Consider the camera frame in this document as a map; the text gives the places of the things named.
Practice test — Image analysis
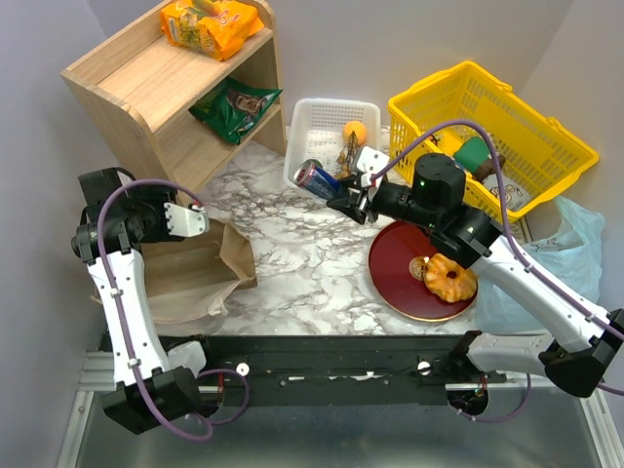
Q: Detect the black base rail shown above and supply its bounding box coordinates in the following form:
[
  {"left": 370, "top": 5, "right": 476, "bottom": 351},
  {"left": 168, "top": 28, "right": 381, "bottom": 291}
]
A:
[{"left": 101, "top": 334, "right": 537, "bottom": 409}]

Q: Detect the orange snack packet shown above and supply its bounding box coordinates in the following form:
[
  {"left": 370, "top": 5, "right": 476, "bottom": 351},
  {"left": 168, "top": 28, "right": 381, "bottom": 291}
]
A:
[{"left": 160, "top": 1, "right": 264, "bottom": 61}]

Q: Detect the white cartoon packet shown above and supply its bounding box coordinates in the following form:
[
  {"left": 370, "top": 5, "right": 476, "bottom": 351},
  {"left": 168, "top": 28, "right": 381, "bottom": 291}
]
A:
[{"left": 482, "top": 174, "right": 531, "bottom": 212}]

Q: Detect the white plastic basket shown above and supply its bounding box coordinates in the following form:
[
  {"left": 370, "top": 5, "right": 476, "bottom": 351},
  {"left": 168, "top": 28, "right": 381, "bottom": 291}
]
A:
[{"left": 283, "top": 97, "right": 384, "bottom": 189}]

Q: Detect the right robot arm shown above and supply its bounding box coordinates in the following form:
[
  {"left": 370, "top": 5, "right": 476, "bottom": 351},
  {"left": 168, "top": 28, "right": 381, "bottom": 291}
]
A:
[{"left": 327, "top": 153, "right": 623, "bottom": 398}]

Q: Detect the glazed ring doughnut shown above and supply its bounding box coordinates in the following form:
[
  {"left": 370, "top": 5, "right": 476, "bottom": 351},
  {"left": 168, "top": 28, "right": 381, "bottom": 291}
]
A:
[{"left": 424, "top": 253, "right": 478, "bottom": 303}]

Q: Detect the wooden shelf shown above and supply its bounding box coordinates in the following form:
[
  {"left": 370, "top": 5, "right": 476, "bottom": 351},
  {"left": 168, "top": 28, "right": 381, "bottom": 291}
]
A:
[{"left": 61, "top": 1, "right": 287, "bottom": 191}]

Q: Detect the green snack packet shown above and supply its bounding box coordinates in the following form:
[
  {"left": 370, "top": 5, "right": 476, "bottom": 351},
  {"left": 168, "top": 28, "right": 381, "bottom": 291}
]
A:
[{"left": 189, "top": 77, "right": 282, "bottom": 144}]

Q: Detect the orange fruit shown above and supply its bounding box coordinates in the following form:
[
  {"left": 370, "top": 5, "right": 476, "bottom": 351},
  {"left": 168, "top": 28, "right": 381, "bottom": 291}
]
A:
[{"left": 342, "top": 120, "right": 368, "bottom": 146}]

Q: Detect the red round plate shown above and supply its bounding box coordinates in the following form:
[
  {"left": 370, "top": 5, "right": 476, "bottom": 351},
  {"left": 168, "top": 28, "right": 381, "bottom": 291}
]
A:
[{"left": 369, "top": 221, "right": 477, "bottom": 323}]

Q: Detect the brown longan fruit bunch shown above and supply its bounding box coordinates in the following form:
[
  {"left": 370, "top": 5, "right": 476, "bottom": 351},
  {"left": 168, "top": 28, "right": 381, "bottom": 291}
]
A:
[{"left": 334, "top": 136, "right": 361, "bottom": 179}]

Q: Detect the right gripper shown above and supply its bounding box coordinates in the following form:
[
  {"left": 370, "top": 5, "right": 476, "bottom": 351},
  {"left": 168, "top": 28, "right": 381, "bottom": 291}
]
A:
[{"left": 328, "top": 173, "right": 441, "bottom": 230}]

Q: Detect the purple cable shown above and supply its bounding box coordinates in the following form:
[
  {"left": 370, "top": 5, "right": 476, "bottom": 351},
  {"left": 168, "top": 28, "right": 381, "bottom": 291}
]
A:
[
  {"left": 370, "top": 119, "right": 624, "bottom": 397},
  {"left": 96, "top": 178, "right": 215, "bottom": 443}
]

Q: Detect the green box in basket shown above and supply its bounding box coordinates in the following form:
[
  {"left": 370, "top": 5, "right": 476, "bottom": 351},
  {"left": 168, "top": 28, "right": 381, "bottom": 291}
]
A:
[{"left": 453, "top": 136, "right": 490, "bottom": 173}]

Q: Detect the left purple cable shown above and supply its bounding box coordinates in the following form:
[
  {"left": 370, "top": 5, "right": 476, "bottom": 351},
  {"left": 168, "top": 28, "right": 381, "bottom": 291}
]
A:
[{"left": 96, "top": 178, "right": 215, "bottom": 443}]

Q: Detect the light blue plastic bag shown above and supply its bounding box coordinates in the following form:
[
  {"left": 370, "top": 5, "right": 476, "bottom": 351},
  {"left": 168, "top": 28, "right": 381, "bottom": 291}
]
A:
[{"left": 475, "top": 197, "right": 605, "bottom": 334}]

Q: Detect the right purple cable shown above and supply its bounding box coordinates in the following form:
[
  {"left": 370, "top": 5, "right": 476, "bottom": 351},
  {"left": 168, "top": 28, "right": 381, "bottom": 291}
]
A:
[{"left": 370, "top": 119, "right": 624, "bottom": 397}]

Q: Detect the yellow shopping basket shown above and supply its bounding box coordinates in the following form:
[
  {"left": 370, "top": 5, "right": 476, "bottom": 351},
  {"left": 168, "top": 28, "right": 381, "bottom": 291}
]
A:
[{"left": 388, "top": 60, "right": 599, "bottom": 222}]

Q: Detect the blue silver drink can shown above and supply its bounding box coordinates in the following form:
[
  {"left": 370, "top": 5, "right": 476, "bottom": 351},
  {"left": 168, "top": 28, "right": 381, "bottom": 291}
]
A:
[{"left": 293, "top": 159, "right": 339, "bottom": 200}]

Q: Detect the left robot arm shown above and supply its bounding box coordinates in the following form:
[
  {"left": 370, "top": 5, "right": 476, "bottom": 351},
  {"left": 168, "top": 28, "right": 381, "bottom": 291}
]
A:
[{"left": 71, "top": 168, "right": 216, "bottom": 434}]

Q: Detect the brown paper bag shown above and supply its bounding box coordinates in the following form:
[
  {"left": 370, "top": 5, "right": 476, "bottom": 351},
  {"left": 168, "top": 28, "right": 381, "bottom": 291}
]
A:
[{"left": 110, "top": 219, "right": 257, "bottom": 336}]

